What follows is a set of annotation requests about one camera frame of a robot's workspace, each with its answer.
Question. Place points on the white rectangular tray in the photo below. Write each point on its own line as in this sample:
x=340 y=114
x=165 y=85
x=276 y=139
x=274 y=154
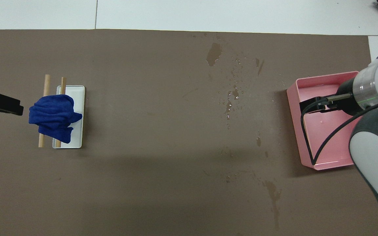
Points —
x=77 y=131

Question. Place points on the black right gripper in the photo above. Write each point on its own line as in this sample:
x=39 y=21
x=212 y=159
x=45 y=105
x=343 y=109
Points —
x=348 y=98

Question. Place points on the long wooden rod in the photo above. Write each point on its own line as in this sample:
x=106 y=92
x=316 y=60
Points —
x=47 y=85

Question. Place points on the brown table mat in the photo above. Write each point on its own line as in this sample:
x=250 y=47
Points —
x=159 y=164

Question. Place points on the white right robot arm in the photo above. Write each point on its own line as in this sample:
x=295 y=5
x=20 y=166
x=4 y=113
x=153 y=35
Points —
x=376 y=157

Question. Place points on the scattered water droplets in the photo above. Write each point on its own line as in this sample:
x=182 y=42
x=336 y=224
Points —
x=235 y=93

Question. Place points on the pink plastic bin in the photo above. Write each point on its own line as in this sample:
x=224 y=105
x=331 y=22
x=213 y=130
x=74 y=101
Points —
x=323 y=137

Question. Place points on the water puddle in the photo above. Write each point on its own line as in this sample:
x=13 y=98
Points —
x=214 y=54

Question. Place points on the blue cloth towel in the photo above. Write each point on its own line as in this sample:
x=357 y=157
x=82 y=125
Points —
x=52 y=116

